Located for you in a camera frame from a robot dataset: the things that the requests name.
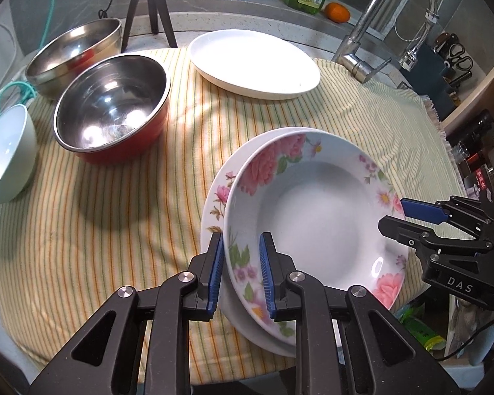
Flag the deep pink floral plate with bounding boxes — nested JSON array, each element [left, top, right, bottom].
[[223, 130, 408, 336]]

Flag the dark glass bottle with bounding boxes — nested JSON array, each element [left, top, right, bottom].
[[467, 109, 494, 143]]

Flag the striped yellow cloth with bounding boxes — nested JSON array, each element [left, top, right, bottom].
[[0, 47, 466, 385]]

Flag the wooden shelf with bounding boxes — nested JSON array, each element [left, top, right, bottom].
[[440, 68, 494, 132]]

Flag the white oval plate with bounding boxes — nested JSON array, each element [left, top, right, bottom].
[[188, 30, 321, 100]]

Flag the thin black cable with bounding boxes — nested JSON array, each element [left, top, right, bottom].
[[440, 308, 494, 363]]

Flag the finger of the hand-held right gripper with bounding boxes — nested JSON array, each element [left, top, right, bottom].
[[401, 197, 494, 239], [378, 215, 494, 260]]

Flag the silver steel bowl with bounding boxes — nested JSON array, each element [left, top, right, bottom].
[[25, 17, 123, 100]]

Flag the orange fruit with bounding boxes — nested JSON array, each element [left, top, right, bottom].
[[324, 2, 350, 24]]

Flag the red steel bowl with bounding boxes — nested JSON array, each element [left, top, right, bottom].
[[53, 53, 169, 164]]

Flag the chrome faucet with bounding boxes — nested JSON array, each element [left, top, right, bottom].
[[331, 0, 439, 83]]

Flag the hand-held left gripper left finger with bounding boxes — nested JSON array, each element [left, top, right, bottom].
[[29, 232, 225, 395]]

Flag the black tripod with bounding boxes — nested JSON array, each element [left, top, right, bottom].
[[121, 0, 178, 53]]

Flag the metal sprayer hose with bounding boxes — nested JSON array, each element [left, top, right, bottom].
[[398, 8, 439, 72]]

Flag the green plastic packet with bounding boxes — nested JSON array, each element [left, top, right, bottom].
[[397, 300, 447, 350]]

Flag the light blue-green ceramic bowl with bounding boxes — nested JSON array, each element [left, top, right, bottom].
[[0, 104, 38, 204]]

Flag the dark blue knife holder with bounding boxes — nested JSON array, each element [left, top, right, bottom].
[[412, 33, 474, 120]]

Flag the teal cable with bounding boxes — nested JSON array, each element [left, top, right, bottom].
[[0, 0, 60, 116]]

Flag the black scissors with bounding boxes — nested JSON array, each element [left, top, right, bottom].
[[445, 43, 474, 79]]

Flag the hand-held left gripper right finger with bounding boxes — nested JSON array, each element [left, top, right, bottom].
[[259, 231, 470, 395]]

